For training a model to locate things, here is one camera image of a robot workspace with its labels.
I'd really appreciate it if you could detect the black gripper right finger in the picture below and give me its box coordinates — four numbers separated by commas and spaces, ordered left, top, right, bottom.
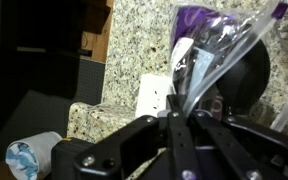
188, 109, 288, 180

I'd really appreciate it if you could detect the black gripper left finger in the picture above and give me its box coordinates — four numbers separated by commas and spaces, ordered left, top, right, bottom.
73, 94, 203, 180

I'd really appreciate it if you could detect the black round item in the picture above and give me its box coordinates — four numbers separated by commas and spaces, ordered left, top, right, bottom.
215, 39, 272, 116

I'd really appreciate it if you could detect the clear zip bag purple package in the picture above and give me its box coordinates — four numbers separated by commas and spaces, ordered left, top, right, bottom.
168, 1, 288, 118

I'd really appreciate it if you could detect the wooden counter side panel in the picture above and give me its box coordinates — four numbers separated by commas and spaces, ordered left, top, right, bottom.
80, 0, 116, 64

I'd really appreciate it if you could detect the small white box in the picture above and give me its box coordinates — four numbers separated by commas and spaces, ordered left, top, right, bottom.
135, 73, 175, 118

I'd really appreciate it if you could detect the dark grey floor mat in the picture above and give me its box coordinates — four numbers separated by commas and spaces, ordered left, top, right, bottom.
0, 58, 107, 168

